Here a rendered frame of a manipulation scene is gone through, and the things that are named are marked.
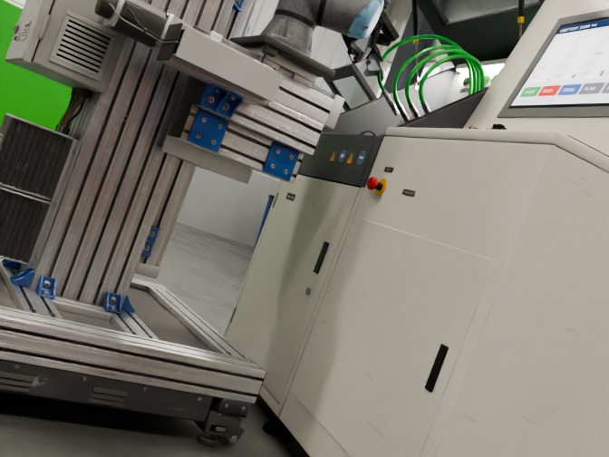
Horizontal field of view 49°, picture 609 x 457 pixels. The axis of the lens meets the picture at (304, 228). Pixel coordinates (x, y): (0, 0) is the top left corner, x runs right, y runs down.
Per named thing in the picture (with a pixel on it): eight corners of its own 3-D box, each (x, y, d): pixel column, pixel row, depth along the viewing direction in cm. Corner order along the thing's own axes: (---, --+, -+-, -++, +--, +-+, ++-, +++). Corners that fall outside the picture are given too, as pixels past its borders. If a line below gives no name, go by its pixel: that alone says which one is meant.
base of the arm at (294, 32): (272, 40, 170) (285, 4, 170) (246, 42, 183) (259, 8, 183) (318, 65, 178) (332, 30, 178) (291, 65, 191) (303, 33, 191)
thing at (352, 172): (287, 170, 256) (302, 131, 256) (297, 175, 258) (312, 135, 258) (358, 186, 199) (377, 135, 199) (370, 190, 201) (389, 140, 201)
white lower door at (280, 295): (222, 337, 258) (284, 170, 257) (227, 339, 259) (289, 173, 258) (276, 403, 199) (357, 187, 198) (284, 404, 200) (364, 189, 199)
